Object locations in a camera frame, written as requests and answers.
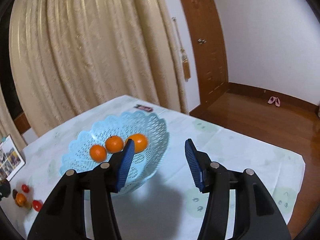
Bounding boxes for blue plastic lattice basket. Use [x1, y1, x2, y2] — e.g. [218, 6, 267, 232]
[59, 111, 170, 194]

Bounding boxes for orange tangerine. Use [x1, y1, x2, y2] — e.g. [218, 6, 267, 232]
[15, 193, 27, 207]
[105, 135, 124, 153]
[89, 145, 107, 163]

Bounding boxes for tan longan fruit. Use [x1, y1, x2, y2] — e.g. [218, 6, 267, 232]
[24, 201, 32, 210]

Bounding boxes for dark passion fruit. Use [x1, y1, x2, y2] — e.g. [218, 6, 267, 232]
[12, 189, 18, 199]

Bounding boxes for beige curtain left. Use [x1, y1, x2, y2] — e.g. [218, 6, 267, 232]
[0, 88, 27, 151]

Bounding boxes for red cherry tomato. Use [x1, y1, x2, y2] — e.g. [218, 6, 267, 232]
[21, 184, 30, 193]
[31, 200, 43, 212]

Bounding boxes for photo collage board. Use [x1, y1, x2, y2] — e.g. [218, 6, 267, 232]
[0, 135, 25, 181]

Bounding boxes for door knob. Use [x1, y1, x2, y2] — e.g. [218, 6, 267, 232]
[197, 38, 207, 44]

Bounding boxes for wooden door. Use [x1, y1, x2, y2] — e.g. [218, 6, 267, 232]
[181, 0, 228, 106]

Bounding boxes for beige curtain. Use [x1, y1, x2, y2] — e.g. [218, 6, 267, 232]
[9, 0, 188, 135]
[0, 88, 27, 151]

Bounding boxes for white patterned tablecloth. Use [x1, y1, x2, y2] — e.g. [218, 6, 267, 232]
[10, 95, 305, 239]

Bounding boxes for pink slippers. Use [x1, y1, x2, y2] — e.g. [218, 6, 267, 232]
[267, 96, 280, 107]

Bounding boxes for yellow orange fruit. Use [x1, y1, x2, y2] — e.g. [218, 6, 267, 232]
[125, 133, 148, 153]

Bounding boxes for small pink black item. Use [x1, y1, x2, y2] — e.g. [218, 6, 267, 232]
[134, 104, 153, 113]

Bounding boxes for curtain tassel tieback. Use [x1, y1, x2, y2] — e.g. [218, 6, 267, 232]
[172, 17, 191, 81]

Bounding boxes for beige curtain right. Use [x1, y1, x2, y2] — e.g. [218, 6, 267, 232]
[9, 0, 188, 135]

